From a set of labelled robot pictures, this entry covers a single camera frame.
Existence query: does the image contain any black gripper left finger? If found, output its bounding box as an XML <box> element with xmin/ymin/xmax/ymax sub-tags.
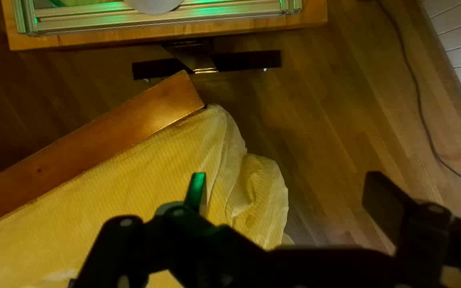
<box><xmin>69</xmin><ymin>171</ymin><xmax>277</xmax><ymax>288</ymax></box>

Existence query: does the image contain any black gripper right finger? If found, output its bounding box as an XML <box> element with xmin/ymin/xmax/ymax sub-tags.
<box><xmin>362</xmin><ymin>169</ymin><xmax>461</xmax><ymax>288</ymax></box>

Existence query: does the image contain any yellow bed sheet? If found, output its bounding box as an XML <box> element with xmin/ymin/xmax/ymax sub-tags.
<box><xmin>0</xmin><ymin>102</ymin><xmax>291</xmax><ymax>288</ymax></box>

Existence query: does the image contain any black metal stand base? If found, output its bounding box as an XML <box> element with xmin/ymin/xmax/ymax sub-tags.
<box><xmin>131</xmin><ymin>49</ymin><xmax>283</xmax><ymax>81</ymax></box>

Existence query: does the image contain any wooden bunk bed frame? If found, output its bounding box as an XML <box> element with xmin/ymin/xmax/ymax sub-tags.
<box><xmin>0</xmin><ymin>70</ymin><xmax>207</xmax><ymax>231</ymax></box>

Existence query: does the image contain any thin black floor cable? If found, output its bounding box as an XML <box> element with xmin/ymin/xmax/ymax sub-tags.
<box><xmin>376</xmin><ymin>0</ymin><xmax>461</xmax><ymax>185</ymax></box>

